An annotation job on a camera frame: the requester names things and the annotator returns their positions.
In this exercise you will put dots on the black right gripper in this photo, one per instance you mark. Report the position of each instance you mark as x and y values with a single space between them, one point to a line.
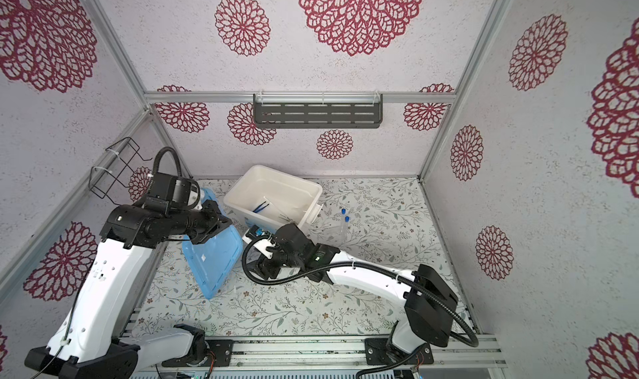
265 267

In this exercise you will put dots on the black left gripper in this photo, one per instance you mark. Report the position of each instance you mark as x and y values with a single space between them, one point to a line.
217 222

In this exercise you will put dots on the blue pen dropper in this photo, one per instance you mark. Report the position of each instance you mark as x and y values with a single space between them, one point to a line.
261 207

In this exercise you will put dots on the white plastic storage bin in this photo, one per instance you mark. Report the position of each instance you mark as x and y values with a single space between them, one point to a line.
300 195

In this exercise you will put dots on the blue plastic bin lid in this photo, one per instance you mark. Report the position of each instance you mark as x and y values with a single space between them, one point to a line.
212 246

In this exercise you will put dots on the white glass stirring rod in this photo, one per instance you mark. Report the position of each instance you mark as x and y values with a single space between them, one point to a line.
283 212

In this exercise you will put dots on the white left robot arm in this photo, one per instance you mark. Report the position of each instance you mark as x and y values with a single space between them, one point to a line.
85 346

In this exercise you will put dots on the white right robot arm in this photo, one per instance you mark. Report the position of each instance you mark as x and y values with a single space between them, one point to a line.
427 300

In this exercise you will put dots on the black wire wall rack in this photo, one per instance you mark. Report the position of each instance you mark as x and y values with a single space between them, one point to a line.
126 175

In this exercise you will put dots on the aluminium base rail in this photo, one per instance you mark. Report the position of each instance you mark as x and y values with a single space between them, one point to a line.
346 352

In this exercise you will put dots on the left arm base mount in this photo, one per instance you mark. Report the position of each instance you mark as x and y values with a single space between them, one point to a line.
214 351

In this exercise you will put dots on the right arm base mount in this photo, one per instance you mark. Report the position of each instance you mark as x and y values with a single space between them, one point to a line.
380 352

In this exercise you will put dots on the grey wall shelf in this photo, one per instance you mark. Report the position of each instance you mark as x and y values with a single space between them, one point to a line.
318 113

